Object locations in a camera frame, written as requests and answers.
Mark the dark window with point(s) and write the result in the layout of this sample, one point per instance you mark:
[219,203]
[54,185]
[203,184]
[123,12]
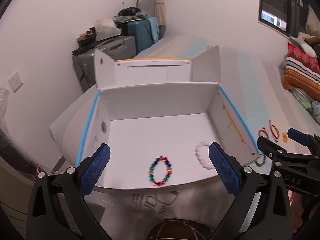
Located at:
[286,16]

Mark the beige curtain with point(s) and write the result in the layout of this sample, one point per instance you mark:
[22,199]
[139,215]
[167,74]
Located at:
[160,12]

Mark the dark clothes pile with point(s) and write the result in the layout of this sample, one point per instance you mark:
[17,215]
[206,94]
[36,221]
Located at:
[130,14]

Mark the striped orange pillow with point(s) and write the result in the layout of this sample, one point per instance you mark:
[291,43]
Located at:
[301,71]

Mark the brown fur blanket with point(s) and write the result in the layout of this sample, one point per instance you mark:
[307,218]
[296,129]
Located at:
[314,42]

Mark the floral quilt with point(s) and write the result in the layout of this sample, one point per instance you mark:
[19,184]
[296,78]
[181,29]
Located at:
[307,102]

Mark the white plastic bag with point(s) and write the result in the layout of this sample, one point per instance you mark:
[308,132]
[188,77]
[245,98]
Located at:
[105,29]

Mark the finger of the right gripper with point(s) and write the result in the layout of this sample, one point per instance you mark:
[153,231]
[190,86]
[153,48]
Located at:
[299,137]

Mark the striped bed sheet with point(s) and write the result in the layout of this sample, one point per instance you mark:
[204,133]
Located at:
[253,92]

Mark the teal suitcase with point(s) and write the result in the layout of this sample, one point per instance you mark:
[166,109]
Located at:
[146,32]

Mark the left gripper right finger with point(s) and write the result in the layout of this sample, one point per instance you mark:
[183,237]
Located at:
[227,167]

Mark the blue yellow cardboard box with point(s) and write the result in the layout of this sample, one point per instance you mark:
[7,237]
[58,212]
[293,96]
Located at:
[152,113]

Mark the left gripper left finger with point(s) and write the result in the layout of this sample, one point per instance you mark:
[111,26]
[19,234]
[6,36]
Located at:
[91,168]

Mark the white wall socket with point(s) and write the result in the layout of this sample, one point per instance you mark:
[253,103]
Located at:
[15,82]

